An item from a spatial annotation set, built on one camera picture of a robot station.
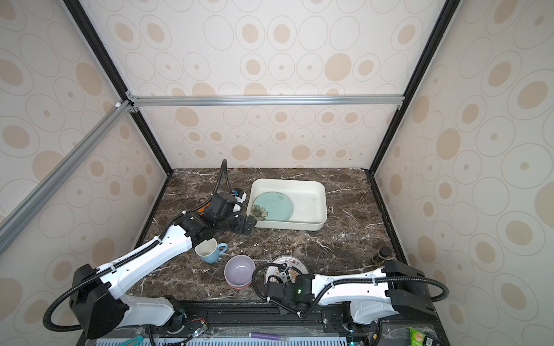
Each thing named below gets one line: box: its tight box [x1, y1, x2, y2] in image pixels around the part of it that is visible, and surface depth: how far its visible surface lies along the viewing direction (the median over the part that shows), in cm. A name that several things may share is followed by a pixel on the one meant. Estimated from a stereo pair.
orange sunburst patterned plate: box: [264, 255, 311, 284], surface depth 83 cm
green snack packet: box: [408, 327, 434, 346], surface depth 71 cm
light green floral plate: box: [251, 191, 293, 223], surface depth 105 cm
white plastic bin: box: [246, 178, 328, 232], surface depth 108 cm
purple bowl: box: [223, 254, 257, 290], surface depth 82 cm
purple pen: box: [248, 331, 290, 341], surface depth 72 cm
